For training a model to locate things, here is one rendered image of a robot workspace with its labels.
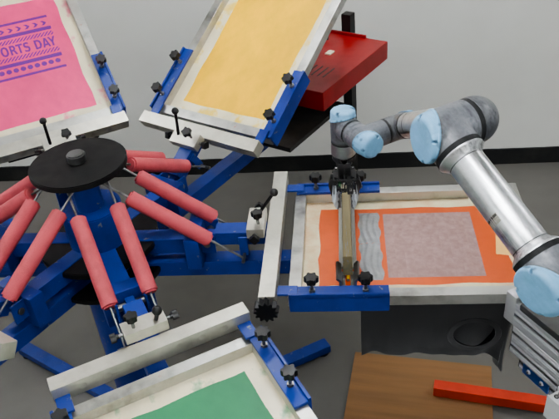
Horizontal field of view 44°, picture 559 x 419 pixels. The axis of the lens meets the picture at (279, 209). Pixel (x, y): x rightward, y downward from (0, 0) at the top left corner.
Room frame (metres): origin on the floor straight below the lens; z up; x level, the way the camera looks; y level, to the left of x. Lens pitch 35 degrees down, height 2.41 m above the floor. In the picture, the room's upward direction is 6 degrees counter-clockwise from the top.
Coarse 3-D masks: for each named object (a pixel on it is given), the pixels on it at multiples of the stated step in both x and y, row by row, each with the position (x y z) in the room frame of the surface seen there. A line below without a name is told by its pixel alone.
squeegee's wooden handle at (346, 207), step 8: (344, 200) 1.94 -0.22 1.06; (344, 208) 1.89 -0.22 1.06; (344, 216) 1.85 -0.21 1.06; (344, 224) 1.80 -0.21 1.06; (344, 232) 1.76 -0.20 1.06; (344, 240) 1.72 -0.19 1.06; (344, 248) 1.68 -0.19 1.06; (344, 256) 1.64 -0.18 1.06; (352, 256) 1.64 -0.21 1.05; (344, 264) 1.64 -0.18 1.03; (352, 264) 1.64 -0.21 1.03; (344, 272) 1.64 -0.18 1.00; (352, 272) 1.64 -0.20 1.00
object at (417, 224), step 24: (336, 216) 1.99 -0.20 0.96; (384, 216) 1.96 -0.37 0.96; (408, 216) 1.95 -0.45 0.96; (432, 216) 1.94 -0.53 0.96; (456, 216) 1.92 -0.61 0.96; (480, 216) 1.91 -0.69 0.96; (336, 240) 1.86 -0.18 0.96; (384, 240) 1.83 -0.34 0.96; (408, 240) 1.82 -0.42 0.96; (432, 240) 1.80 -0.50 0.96; (456, 240) 1.79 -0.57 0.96; (480, 240) 1.78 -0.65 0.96
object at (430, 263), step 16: (320, 256) 1.78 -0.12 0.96; (336, 256) 1.77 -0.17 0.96; (384, 256) 1.75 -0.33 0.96; (400, 256) 1.74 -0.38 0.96; (416, 256) 1.73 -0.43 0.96; (432, 256) 1.72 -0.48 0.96; (448, 256) 1.71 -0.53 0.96; (464, 256) 1.71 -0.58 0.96; (480, 256) 1.70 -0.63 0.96; (496, 256) 1.69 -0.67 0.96; (320, 272) 1.70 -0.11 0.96; (384, 272) 1.67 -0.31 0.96; (400, 272) 1.66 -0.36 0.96; (416, 272) 1.65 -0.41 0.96; (432, 272) 1.65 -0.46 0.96; (448, 272) 1.64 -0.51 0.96; (464, 272) 1.63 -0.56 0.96; (480, 272) 1.62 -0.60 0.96; (496, 272) 1.62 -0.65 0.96; (512, 272) 1.61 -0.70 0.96
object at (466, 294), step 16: (384, 192) 2.06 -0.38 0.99; (400, 192) 2.05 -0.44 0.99; (416, 192) 2.05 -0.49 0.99; (432, 192) 2.04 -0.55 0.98; (448, 192) 2.03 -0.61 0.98; (464, 192) 2.03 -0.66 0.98; (304, 208) 2.01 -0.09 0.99; (304, 224) 1.93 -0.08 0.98; (400, 288) 1.55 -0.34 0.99; (416, 288) 1.54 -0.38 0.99; (432, 288) 1.53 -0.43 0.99; (448, 288) 1.53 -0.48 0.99; (464, 288) 1.52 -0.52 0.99; (480, 288) 1.51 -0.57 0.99; (496, 288) 1.51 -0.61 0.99; (400, 304) 1.52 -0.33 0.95; (416, 304) 1.51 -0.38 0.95
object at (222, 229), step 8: (216, 224) 1.90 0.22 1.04; (224, 224) 1.89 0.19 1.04; (232, 224) 1.89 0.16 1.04; (240, 224) 1.88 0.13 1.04; (216, 232) 1.85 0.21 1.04; (224, 232) 1.85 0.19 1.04; (232, 232) 1.85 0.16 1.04; (240, 232) 1.84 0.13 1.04; (216, 240) 1.85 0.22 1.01; (224, 240) 1.85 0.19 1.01; (232, 240) 1.84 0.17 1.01; (248, 240) 1.84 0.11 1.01; (264, 240) 1.83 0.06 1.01
